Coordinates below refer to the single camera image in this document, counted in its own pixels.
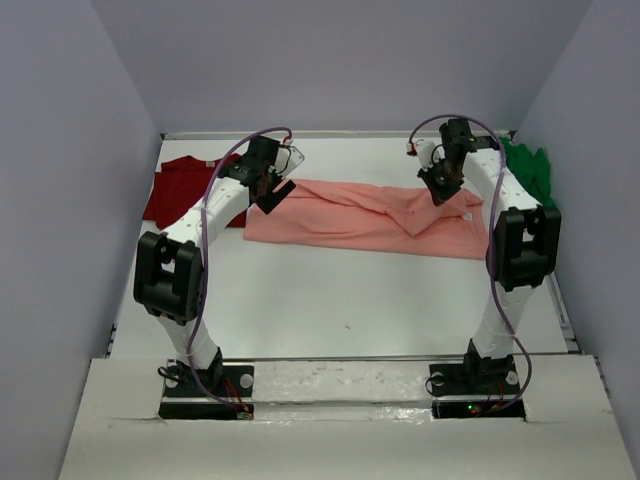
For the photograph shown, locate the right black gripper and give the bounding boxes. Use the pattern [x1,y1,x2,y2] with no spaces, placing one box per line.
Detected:
[418,157,465,206]

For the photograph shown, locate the pink polo shirt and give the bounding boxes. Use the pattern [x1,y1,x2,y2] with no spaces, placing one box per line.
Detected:
[243,179,488,260]

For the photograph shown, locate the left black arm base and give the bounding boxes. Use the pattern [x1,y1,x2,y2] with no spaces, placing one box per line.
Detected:
[157,360,255,421]

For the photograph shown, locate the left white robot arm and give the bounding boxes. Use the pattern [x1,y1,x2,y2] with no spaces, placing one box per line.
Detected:
[133,128,304,395]

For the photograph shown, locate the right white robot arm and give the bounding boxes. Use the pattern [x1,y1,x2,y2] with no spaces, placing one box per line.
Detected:
[407,115,561,397]

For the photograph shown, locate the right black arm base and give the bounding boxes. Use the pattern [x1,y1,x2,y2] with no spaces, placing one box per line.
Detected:
[425,341,526,420]

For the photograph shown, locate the crumpled green t-shirt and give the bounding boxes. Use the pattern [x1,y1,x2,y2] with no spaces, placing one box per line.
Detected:
[500,137,555,207]

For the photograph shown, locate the folded red t-shirt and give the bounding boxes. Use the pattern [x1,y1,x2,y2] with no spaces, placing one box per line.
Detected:
[142,155,220,230]

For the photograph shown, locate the white foam block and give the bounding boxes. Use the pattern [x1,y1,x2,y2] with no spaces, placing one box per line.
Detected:
[252,361,432,404]

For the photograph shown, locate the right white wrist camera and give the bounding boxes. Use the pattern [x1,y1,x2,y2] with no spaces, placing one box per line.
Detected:
[406,139,441,170]

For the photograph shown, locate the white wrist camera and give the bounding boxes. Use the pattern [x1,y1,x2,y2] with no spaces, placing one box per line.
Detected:
[276,145,305,177]
[406,139,441,170]

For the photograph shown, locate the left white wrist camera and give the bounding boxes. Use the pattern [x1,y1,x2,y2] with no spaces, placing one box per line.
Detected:
[276,145,305,177]

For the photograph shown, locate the aluminium rear table rail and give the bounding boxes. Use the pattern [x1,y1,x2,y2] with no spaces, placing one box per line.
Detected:
[160,128,516,141]

